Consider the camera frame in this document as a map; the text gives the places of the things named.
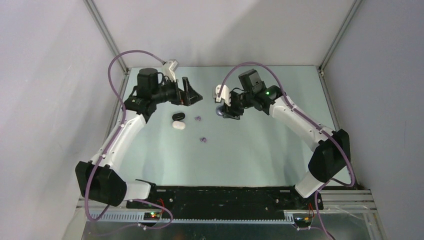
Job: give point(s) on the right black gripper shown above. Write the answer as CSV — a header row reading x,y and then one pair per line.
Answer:
x,y
231,111

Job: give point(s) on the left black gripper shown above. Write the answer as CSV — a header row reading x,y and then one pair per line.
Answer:
x,y
186,97

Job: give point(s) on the purple earbud charging case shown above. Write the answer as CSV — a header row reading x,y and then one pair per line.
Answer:
x,y
220,111

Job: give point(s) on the black earbud charging case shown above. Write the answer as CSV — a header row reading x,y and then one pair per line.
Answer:
x,y
179,116

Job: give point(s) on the white earbud charging case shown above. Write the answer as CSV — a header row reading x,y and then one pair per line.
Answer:
x,y
179,125

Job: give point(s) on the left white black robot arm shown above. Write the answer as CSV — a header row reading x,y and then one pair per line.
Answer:
x,y
98,178

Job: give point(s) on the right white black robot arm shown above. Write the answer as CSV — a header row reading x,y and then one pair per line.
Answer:
x,y
330,149

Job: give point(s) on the left controller board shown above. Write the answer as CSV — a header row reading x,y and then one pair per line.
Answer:
x,y
152,216

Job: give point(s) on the controller board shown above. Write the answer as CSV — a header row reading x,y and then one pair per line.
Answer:
x,y
303,222
152,216

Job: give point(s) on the right controller board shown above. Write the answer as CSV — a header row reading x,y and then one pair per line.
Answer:
x,y
303,222

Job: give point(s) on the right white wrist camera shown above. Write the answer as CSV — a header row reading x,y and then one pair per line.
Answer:
x,y
222,95

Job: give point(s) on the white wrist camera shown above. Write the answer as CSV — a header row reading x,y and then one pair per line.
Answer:
x,y
168,69
222,95

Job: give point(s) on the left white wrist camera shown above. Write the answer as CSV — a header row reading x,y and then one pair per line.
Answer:
x,y
168,69

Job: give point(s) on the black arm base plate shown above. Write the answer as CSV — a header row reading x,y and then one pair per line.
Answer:
x,y
282,197

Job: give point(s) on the aluminium frame rail front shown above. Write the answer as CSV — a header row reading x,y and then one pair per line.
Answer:
x,y
334,201

